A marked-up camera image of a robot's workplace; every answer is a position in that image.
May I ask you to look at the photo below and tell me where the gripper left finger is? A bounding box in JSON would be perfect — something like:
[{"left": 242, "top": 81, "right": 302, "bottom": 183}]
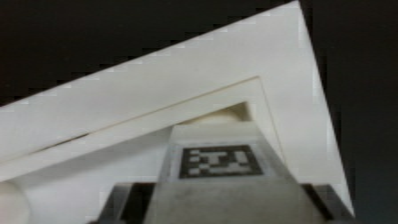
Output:
[{"left": 87, "top": 182, "right": 155, "bottom": 224}]

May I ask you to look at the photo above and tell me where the white square tabletop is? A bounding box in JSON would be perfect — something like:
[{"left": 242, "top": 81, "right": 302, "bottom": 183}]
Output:
[{"left": 0, "top": 78, "right": 281, "bottom": 224}]

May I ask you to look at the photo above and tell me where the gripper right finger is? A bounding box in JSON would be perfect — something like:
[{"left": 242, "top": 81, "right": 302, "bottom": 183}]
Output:
[{"left": 302, "top": 183, "right": 363, "bottom": 224}]

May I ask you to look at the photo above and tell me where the white leg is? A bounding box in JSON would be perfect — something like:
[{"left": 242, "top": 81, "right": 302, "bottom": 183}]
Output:
[{"left": 144, "top": 109, "right": 331, "bottom": 224}]

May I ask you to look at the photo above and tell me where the white U-shaped fence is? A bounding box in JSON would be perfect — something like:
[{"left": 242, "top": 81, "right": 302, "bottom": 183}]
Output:
[{"left": 0, "top": 0, "right": 357, "bottom": 218}]

